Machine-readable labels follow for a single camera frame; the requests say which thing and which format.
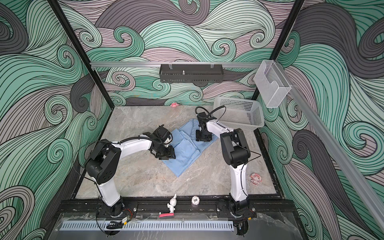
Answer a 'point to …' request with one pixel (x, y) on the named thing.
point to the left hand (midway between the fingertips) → (173, 156)
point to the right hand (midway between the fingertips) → (200, 139)
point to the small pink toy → (174, 105)
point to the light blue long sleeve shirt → (187, 149)
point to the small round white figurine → (195, 200)
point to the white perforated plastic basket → (240, 113)
